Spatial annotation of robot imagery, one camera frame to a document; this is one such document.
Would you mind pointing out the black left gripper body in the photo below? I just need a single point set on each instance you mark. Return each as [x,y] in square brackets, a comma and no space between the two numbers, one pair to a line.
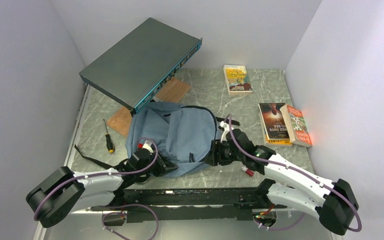
[159,167]

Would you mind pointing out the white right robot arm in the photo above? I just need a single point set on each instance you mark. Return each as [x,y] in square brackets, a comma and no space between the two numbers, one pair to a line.
[333,203]

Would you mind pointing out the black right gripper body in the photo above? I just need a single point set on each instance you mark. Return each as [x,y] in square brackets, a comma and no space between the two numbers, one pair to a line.
[226,155]

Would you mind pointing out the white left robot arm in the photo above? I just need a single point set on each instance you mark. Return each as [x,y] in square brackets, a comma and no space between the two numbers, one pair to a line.
[66,191]

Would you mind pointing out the dark cover book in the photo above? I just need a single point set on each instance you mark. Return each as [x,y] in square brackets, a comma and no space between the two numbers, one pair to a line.
[273,121]

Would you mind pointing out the orange green cover book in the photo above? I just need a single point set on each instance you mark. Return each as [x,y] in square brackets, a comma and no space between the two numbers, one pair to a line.
[296,126]

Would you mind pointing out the blue backpack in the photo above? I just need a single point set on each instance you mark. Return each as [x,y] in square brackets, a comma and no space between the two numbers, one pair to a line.
[181,133]

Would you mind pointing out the grey network switch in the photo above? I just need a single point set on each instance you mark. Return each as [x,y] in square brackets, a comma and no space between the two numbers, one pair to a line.
[135,69]

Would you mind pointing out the yellow bottom book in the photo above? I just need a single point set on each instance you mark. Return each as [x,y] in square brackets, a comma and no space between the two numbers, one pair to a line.
[277,142]

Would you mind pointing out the black yellow screwdriver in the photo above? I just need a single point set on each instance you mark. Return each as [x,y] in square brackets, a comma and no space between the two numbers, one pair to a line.
[109,143]

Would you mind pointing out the yellow cover book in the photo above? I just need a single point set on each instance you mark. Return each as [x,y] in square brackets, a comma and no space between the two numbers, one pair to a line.
[237,80]

